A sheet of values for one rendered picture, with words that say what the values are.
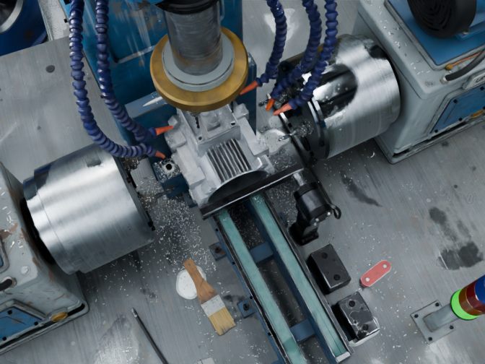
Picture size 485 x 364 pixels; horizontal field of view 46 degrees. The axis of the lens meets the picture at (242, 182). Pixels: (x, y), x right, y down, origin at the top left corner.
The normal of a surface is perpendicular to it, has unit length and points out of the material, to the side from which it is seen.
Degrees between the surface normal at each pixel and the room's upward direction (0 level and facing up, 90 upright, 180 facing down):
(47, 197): 2
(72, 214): 24
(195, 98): 0
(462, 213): 0
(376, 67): 17
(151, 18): 90
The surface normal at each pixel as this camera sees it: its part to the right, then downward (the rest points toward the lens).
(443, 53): -0.02, -0.38
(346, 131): 0.40, 0.59
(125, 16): 0.44, 0.83
